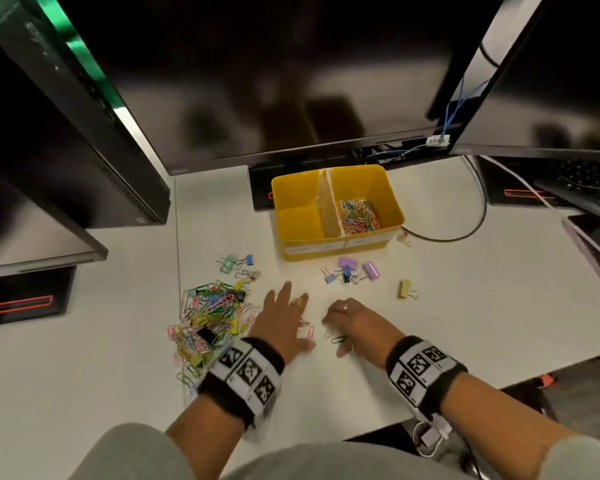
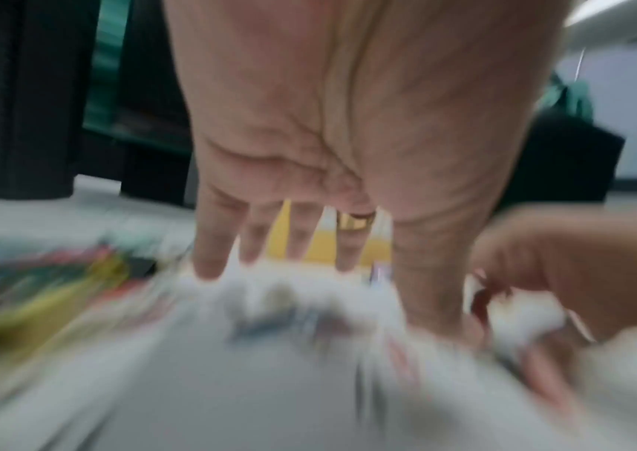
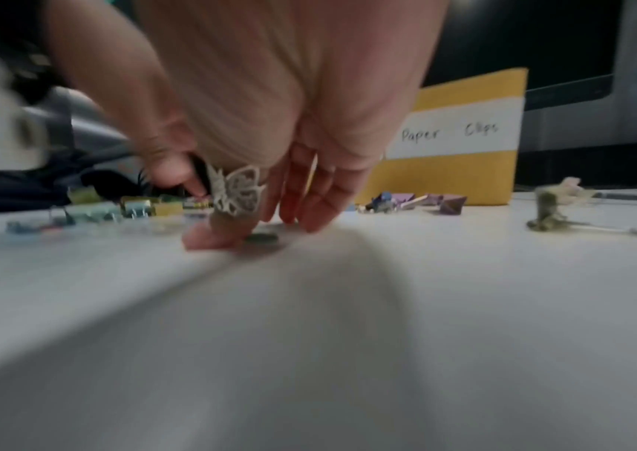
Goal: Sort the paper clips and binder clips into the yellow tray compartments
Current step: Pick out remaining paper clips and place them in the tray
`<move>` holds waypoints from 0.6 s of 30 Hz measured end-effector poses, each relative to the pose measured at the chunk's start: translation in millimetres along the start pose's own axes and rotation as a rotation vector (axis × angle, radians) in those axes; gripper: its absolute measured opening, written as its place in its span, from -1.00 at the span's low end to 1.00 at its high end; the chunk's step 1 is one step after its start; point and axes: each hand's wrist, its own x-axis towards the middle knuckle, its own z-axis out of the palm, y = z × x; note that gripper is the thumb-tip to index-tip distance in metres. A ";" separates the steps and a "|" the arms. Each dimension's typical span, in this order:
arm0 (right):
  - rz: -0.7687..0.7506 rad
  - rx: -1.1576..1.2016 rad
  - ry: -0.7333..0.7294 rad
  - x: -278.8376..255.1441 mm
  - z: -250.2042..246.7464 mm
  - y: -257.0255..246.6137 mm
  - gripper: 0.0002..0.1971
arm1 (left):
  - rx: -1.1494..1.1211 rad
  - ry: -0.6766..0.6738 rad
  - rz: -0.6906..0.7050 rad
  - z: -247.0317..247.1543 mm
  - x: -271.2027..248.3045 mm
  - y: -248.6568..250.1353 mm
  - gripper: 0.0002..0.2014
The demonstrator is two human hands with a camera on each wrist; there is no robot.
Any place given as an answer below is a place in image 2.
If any person's right hand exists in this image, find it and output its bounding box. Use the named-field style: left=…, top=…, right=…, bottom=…
left=465, top=204, right=637, bottom=349

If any person's left hand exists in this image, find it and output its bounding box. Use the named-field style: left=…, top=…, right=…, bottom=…
left=162, top=0, right=573, bottom=340

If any yellow divided plastic bin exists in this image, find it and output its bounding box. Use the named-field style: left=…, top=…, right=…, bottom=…
left=265, top=200, right=395, bottom=267

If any pile of colorful clips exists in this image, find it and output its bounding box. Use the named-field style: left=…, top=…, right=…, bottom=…
left=0, top=237, right=425, bottom=354

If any black computer monitor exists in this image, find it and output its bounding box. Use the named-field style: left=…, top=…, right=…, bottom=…
left=117, top=0, right=195, bottom=146
left=496, top=109, right=626, bottom=204

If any dark green garment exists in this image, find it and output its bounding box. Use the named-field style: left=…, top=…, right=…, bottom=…
left=538, top=72, right=595, bottom=129

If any black monitor stand base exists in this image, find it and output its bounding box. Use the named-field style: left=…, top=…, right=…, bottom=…
left=120, top=140, right=197, bottom=208

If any black desktop computer tower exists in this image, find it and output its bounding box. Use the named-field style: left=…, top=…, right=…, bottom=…
left=0, top=0, right=99, bottom=199

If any gold finger ring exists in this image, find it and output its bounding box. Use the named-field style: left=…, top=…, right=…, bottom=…
left=335, top=210, right=379, bottom=233

